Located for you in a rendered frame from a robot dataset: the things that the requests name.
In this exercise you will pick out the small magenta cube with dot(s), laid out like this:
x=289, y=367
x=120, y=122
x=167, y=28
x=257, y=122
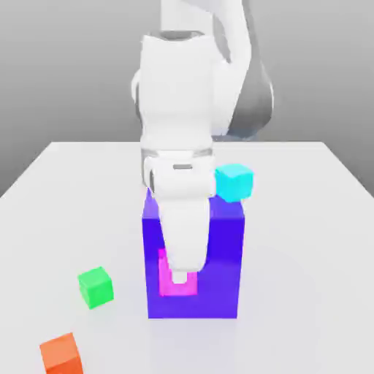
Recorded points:
x=178, y=289

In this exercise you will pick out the small orange cube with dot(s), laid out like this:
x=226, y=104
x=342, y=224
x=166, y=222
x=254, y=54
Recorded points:
x=61, y=355

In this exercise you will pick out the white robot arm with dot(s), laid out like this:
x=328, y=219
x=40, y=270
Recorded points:
x=175, y=93

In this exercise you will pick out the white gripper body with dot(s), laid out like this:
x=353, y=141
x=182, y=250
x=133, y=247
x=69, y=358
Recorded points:
x=184, y=233

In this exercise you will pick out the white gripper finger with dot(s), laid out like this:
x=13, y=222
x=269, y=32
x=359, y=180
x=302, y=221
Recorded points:
x=179, y=277

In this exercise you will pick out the small green cube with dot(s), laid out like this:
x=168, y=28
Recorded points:
x=95, y=287

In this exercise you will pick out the large blue box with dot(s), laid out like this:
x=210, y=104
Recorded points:
x=223, y=263

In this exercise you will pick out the small cyan cube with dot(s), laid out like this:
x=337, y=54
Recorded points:
x=233, y=182

